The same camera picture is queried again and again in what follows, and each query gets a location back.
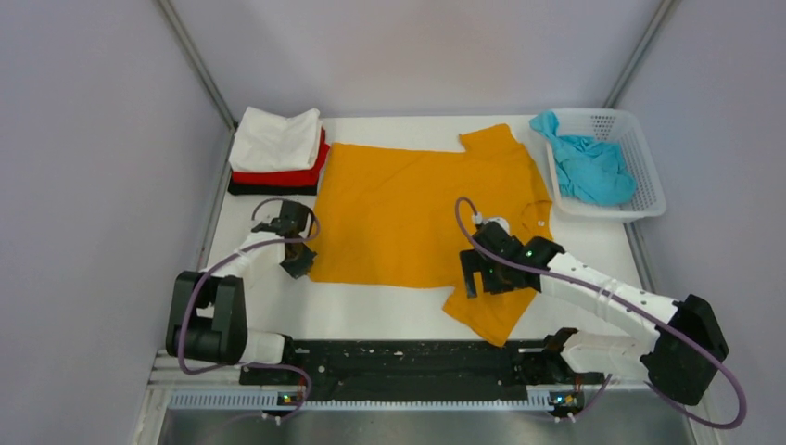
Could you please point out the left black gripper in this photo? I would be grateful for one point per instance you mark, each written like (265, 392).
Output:
(303, 266)

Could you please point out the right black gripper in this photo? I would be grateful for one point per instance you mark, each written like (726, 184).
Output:
(474, 261)

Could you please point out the yellow t-shirt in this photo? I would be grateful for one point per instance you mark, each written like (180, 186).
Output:
(388, 217)

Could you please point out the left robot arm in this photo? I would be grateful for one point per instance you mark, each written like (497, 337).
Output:
(208, 315)

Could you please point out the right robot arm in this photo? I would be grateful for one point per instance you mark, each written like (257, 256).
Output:
(674, 345)

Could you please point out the red folded t-shirt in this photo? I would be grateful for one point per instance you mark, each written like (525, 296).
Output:
(292, 178)

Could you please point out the black folded t-shirt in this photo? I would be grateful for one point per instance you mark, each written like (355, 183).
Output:
(239, 189)

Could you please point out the white folded t-shirt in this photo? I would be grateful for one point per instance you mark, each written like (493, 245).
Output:
(265, 142)

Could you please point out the blue t-shirt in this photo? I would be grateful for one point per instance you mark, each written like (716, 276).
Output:
(591, 170)

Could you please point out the white plastic basket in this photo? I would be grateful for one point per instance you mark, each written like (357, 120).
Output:
(616, 127)

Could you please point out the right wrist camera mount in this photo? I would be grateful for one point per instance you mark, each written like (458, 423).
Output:
(479, 221)

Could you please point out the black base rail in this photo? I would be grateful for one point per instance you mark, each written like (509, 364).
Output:
(412, 370)

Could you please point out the aluminium frame rail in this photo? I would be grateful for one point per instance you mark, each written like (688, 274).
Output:
(215, 409)

